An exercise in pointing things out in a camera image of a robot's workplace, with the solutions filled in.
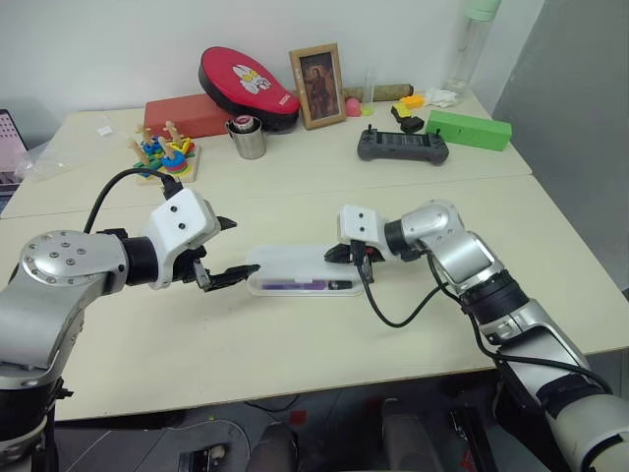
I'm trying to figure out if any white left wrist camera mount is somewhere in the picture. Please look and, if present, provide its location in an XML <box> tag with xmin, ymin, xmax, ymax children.
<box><xmin>144</xmin><ymin>188</ymin><xmax>223</xmax><ymax>292</ymax></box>

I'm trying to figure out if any red black boxing pad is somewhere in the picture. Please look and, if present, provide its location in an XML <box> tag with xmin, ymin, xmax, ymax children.
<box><xmin>198</xmin><ymin>45</ymin><xmax>302</xmax><ymax>134</ymax></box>

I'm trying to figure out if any black yellow small device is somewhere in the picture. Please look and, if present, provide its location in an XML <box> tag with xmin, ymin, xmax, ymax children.
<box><xmin>390</xmin><ymin>103</ymin><xmax>426</xmax><ymax>134</ymax></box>

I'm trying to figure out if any open laptop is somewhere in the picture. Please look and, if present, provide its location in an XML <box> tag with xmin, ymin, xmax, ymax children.
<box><xmin>0</xmin><ymin>108</ymin><xmax>31</xmax><ymax>199</ymax></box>

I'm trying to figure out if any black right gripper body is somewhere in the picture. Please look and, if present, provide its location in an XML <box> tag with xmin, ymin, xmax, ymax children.
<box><xmin>343</xmin><ymin>240</ymin><xmax>385</xmax><ymax>266</ymax></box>

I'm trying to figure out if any wooden colourful stacking toy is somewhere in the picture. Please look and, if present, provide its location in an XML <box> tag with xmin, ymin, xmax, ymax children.
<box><xmin>127</xmin><ymin>119</ymin><xmax>203</xmax><ymax>187</ymax></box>

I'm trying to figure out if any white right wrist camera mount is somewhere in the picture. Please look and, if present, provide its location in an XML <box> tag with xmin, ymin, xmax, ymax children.
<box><xmin>336</xmin><ymin>204</ymin><xmax>395</xmax><ymax>260</ymax></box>

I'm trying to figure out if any small clear labelled bag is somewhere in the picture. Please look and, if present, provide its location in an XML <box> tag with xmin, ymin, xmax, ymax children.
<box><xmin>92</xmin><ymin>114</ymin><xmax>125</xmax><ymax>140</ymax></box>

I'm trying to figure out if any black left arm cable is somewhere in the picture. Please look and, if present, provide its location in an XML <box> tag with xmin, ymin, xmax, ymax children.
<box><xmin>83</xmin><ymin>167</ymin><xmax>186</xmax><ymax>235</ymax></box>

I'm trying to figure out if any clear plastic bag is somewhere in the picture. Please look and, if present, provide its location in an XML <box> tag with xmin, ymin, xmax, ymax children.
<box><xmin>14</xmin><ymin>144</ymin><xmax>76</xmax><ymax>179</ymax></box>

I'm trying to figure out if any purple highlighter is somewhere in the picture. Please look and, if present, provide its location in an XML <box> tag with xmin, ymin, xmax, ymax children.
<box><xmin>260</xmin><ymin>279</ymin><xmax>328</xmax><ymax>292</ymax></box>

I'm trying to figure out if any brown rolled mat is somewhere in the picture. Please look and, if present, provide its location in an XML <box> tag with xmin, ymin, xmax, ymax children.
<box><xmin>341</xmin><ymin>83</ymin><xmax>415</xmax><ymax>100</ymax></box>

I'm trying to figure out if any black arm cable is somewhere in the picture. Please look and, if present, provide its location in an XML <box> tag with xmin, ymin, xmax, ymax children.
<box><xmin>353</xmin><ymin>239</ymin><xmax>616</xmax><ymax>395</ymax></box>
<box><xmin>83</xmin><ymin>167</ymin><xmax>186</xmax><ymax>235</ymax></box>

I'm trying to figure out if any green rectangular block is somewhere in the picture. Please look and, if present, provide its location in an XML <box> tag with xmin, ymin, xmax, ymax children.
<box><xmin>425</xmin><ymin>109</ymin><xmax>514</xmax><ymax>152</ymax></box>

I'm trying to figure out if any white plastic pencil case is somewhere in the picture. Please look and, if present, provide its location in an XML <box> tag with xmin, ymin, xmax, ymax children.
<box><xmin>245</xmin><ymin>243</ymin><xmax>368</xmax><ymax>298</ymax></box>

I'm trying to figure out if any white crumpled tissue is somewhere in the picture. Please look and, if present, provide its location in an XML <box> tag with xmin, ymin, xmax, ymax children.
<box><xmin>424</xmin><ymin>87</ymin><xmax>466</xmax><ymax>109</ymax></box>

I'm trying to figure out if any grey handheld game controller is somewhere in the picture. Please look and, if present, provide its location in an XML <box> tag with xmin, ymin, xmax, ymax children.
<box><xmin>356</xmin><ymin>124</ymin><xmax>450</xmax><ymax>167</ymax></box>

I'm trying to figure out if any wooden picture frame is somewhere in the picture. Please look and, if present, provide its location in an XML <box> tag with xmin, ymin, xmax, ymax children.
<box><xmin>288</xmin><ymin>42</ymin><xmax>347</xmax><ymax>132</ymax></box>

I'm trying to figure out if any clear bottle green lid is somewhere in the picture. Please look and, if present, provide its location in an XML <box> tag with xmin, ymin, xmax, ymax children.
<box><xmin>445</xmin><ymin>0</ymin><xmax>502</xmax><ymax>95</ymax></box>

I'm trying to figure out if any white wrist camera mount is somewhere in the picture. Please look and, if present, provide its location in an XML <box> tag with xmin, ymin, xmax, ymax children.
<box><xmin>336</xmin><ymin>204</ymin><xmax>395</xmax><ymax>260</ymax></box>
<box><xmin>144</xmin><ymin>188</ymin><xmax>223</xmax><ymax>292</ymax></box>

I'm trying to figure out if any stainless steel cup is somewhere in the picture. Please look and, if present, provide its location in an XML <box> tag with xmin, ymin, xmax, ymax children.
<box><xmin>225</xmin><ymin>116</ymin><xmax>268</xmax><ymax>160</ymax></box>

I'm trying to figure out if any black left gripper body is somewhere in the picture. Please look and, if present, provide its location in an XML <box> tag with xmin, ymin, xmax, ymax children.
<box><xmin>171</xmin><ymin>245</ymin><xmax>215</xmax><ymax>292</ymax></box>

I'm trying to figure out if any red rectangular box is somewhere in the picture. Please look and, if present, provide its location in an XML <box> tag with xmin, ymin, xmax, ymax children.
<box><xmin>143</xmin><ymin>93</ymin><xmax>233</xmax><ymax>141</ymax></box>

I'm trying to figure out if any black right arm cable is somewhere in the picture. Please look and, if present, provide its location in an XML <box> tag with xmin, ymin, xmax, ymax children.
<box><xmin>353</xmin><ymin>239</ymin><xmax>616</xmax><ymax>395</ymax></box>

